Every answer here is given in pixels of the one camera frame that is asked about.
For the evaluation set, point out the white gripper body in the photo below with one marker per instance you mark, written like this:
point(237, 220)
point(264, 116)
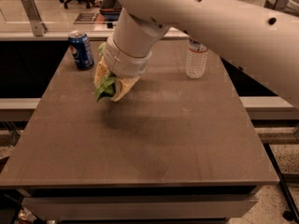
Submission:
point(126, 64)

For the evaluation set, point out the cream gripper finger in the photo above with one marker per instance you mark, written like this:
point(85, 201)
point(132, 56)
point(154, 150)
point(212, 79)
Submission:
point(100, 72)
point(123, 86)

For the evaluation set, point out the green rice chip bag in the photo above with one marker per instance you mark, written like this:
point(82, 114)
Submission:
point(107, 86)

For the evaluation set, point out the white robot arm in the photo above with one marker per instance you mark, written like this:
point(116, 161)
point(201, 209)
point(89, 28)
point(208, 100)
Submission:
point(264, 42)

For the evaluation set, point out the blue pepsi can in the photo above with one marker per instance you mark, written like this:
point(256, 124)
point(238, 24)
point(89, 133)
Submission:
point(81, 50)

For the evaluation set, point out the blue orange cart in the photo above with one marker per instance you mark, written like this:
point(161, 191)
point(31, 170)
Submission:
point(111, 9)

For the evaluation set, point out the clear plastic water bottle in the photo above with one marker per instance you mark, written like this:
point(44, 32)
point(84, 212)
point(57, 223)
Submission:
point(196, 59)

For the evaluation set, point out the grey table drawer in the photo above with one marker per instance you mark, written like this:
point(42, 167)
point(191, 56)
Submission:
point(141, 208)

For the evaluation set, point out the left metal railing post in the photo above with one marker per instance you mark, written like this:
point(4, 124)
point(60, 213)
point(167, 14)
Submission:
point(38, 27)

